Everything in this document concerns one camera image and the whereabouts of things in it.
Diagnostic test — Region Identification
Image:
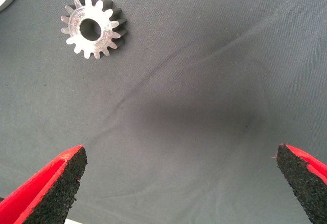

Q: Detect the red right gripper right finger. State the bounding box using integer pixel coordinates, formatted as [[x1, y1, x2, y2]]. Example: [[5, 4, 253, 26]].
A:
[[276, 143, 327, 224]]

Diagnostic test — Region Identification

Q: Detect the dark grey table cloth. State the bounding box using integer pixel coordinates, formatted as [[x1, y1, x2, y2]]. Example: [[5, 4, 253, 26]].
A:
[[0, 0, 327, 224]]

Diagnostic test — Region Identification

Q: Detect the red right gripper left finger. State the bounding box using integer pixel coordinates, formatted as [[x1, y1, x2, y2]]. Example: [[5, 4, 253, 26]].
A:
[[0, 144, 88, 224]]

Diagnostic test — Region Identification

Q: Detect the small steel planetary gear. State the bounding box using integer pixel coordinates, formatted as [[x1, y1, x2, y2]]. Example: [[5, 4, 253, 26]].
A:
[[60, 0, 128, 60]]

